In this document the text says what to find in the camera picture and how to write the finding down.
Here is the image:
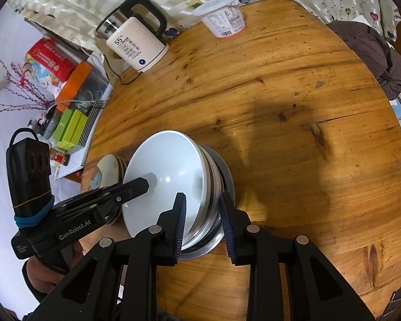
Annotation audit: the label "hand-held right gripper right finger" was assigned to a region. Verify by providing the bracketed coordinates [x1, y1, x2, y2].
[219, 192, 376, 321]

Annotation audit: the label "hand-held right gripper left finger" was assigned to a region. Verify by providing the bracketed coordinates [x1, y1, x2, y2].
[26, 192, 188, 321]

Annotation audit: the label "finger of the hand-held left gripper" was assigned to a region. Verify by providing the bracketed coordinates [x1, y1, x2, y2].
[55, 176, 151, 219]

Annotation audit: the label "grey plate with blue print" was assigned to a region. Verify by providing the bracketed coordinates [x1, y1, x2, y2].
[81, 154, 121, 208]

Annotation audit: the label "plain white bowl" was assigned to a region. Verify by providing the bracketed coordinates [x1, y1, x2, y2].
[122, 130, 208, 245]

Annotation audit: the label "stainless steel bowl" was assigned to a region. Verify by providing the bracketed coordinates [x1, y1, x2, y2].
[180, 147, 235, 262]

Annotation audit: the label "person's left hand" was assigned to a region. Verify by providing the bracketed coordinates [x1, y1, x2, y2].
[22, 241, 85, 295]

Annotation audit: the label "grey speaker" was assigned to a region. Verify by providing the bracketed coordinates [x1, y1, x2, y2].
[36, 106, 60, 138]

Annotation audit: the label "lime green box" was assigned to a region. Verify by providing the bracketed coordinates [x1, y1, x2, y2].
[61, 110, 91, 151]

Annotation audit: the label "dried flower branches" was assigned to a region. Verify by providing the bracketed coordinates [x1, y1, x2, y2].
[0, 59, 55, 118]

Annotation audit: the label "orange lidded storage bin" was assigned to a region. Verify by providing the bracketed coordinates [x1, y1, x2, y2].
[54, 61, 113, 112]

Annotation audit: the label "red printed package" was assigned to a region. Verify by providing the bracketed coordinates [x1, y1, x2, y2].
[23, 37, 83, 83]

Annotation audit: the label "white electric kettle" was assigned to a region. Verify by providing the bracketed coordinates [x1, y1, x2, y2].
[95, 0, 171, 74]

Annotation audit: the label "white plastic tub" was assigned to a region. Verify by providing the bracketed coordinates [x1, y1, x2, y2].
[191, 0, 246, 38]

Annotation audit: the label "dark checked cloth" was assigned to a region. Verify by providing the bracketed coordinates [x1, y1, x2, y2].
[327, 19, 401, 101]

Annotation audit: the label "white cable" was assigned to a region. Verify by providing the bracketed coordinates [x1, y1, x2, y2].
[53, 98, 105, 112]

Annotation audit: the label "black kettle cable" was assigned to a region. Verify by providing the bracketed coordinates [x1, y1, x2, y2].
[100, 49, 145, 86]

